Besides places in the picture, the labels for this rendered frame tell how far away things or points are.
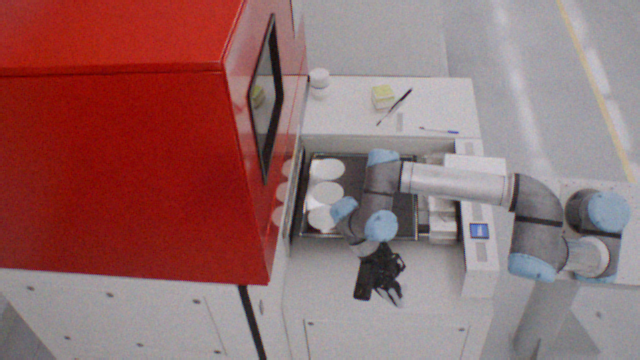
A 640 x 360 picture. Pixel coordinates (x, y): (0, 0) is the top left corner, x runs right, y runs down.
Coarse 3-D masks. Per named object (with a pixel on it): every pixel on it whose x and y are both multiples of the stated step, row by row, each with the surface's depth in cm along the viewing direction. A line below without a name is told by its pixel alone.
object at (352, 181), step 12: (324, 156) 205; (336, 156) 204; (312, 168) 201; (348, 168) 200; (360, 168) 199; (312, 180) 197; (324, 180) 196; (336, 180) 196; (348, 180) 196; (360, 180) 195; (312, 192) 193; (348, 192) 192; (360, 192) 192; (396, 192) 191; (312, 204) 189; (324, 204) 189; (360, 204) 188; (396, 204) 187; (408, 204) 186; (396, 216) 183; (408, 216) 183; (312, 228) 182; (336, 228) 182; (408, 228) 180
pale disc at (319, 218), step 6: (312, 210) 188; (318, 210) 187; (324, 210) 187; (312, 216) 186; (318, 216) 186; (324, 216) 186; (330, 216) 185; (312, 222) 184; (318, 222) 184; (324, 222) 184; (330, 222) 184; (318, 228) 182; (324, 228) 182
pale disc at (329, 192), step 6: (318, 186) 195; (324, 186) 195; (330, 186) 194; (336, 186) 194; (318, 192) 193; (324, 192) 193; (330, 192) 192; (336, 192) 192; (342, 192) 192; (318, 198) 191; (324, 198) 191; (330, 198) 191; (336, 198) 190
